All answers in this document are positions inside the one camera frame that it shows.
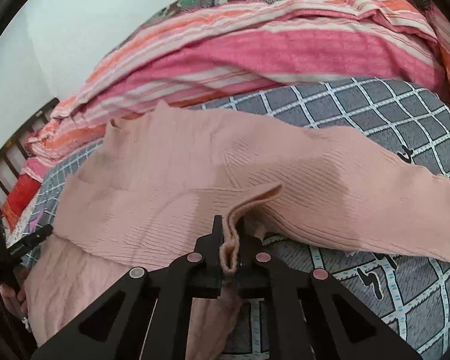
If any grey checked bed sheet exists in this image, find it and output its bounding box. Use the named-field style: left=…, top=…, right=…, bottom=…
left=38, top=78, right=450, bottom=359

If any red towel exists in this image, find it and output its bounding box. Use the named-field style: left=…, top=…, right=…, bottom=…
left=1, top=174, right=41, bottom=233

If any left hand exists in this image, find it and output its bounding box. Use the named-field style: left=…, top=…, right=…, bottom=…
left=0, top=265, right=32, bottom=332

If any pink knit sweater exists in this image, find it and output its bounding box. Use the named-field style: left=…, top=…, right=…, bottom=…
left=24, top=102, right=450, bottom=345

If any dark wooden bed frame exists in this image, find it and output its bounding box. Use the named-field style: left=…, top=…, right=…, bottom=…
left=0, top=97, right=59, bottom=197

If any pink striped blanket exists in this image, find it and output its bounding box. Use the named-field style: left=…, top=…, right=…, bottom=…
left=22, top=0, right=450, bottom=181

